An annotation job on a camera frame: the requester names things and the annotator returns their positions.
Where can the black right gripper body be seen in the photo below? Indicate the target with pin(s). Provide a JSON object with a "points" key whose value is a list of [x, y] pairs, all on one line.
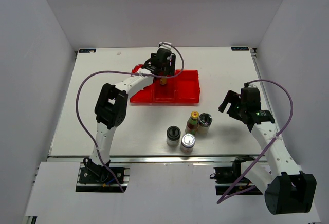
{"points": [[235, 110]]}

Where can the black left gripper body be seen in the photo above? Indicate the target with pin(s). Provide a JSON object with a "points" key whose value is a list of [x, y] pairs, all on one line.
{"points": [[168, 70]]}

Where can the small yellow label bottle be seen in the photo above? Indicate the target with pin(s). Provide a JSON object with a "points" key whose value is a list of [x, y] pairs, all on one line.
{"points": [[163, 81]]}

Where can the red lid sauce jar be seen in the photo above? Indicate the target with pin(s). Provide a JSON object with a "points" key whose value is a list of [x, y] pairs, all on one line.
{"points": [[136, 68]]}

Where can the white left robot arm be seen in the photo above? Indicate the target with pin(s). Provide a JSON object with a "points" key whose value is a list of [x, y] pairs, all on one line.
{"points": [[112, 102]]}

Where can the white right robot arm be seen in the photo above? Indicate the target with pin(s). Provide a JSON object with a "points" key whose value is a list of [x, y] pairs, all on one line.
{"points": [[286, 188]]}

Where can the middle red plastic bin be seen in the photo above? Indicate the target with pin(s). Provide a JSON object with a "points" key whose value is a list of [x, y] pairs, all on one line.
{"points": [[164, 93]]}

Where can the red plastic bin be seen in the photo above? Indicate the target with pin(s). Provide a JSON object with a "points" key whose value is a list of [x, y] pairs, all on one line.
{"points": [[141, 96], [187, 87], [164, 93]]}

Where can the right red plastic bin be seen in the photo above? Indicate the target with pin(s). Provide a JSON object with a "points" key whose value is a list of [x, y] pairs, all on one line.
{"points": [[187, 87]]}

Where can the left red plastic bin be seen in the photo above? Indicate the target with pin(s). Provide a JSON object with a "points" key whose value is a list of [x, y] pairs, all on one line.
{"points": [[141, 96]]}

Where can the right blue corner label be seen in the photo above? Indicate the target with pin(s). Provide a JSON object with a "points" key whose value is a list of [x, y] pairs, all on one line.
{"points": [[239, 48]]}

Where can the blue corner label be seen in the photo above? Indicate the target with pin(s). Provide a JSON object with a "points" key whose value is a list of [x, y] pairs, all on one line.
{"points": [[88, 50], [239, 48]]}

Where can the yellow cap sauce bottle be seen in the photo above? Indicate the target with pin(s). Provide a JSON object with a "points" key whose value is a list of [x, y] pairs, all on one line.
{"points": [[192, 123]]}

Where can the silver lid glass jar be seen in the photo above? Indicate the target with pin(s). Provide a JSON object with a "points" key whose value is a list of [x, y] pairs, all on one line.
{"points": [[187, 143]]}

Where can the black lid spice jar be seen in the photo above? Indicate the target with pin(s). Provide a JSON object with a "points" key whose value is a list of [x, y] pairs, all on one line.
{"points": [[173, 136]]}

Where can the left blue corner label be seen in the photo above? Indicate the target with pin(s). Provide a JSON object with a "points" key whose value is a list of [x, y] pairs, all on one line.
{"points": [[88, 50]]}

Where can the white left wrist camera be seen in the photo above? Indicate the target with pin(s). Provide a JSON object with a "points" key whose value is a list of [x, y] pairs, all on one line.
{"points": [[165, 45]]}

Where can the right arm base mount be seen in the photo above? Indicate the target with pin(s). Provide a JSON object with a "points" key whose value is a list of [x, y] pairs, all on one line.
{"points": [[225, 176]]}

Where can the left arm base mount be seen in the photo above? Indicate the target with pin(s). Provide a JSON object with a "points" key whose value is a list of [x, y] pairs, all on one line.
{"points": [[94, 178]]}

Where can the aluminium table front rail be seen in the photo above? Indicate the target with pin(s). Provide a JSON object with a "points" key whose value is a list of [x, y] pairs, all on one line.
{"points": [[153, 159]]}

